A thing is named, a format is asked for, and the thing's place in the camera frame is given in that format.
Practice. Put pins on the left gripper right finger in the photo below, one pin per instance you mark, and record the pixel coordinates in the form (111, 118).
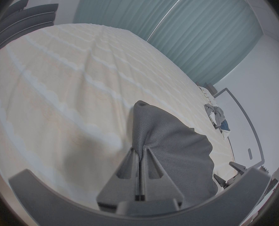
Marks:
(158, 185)

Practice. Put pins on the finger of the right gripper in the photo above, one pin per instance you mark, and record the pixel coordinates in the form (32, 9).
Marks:
(238, 168)
(220, 182)

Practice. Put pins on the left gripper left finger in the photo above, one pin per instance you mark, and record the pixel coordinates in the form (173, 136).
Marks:
(125, 185)

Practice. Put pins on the black T-shirt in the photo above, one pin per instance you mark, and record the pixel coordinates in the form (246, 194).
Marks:
(177, 154)

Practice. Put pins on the pile of clothes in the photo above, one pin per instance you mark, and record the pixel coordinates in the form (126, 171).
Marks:
(217, 116)

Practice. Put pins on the bed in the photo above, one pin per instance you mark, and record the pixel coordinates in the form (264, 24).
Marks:
(71, 90)

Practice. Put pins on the white printed pillow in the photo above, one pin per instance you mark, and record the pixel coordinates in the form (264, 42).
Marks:
(207, 95)

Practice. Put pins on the grey bedside table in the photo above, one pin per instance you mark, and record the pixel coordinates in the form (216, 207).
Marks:
(209, 87)

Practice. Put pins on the blue-green curtain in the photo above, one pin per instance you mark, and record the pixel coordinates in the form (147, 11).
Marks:
(212, 32)
(120, 8)

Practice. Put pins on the black chest of drawers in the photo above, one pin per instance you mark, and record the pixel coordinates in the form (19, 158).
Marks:
(26, 20)

